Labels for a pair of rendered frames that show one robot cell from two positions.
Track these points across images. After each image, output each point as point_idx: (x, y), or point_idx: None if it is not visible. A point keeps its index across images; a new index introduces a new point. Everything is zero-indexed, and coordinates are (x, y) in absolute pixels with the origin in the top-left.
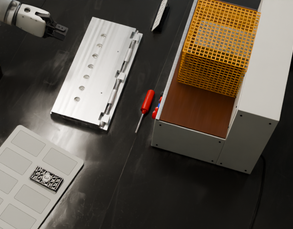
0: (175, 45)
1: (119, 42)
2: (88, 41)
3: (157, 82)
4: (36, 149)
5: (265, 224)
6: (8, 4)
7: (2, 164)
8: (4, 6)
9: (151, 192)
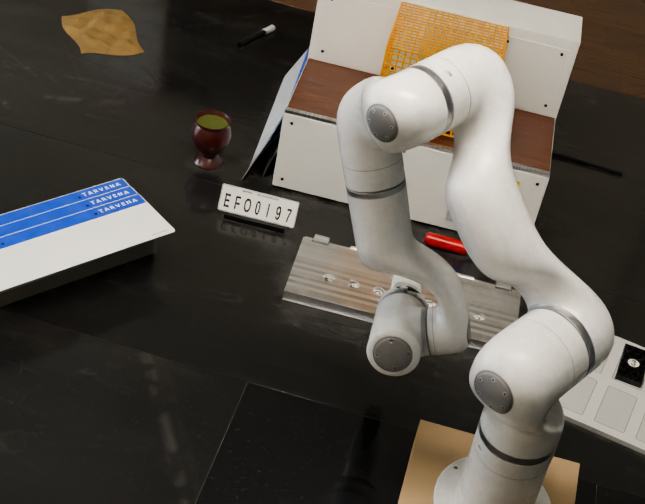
0: (315, 207)
1: (341, 259)
2: (345, 298)
3: None
4: (582, 381)
5: (602, 159)
6: (409, 295)
7: (627, 424)
8: (416, 301)
9: (601, 257)
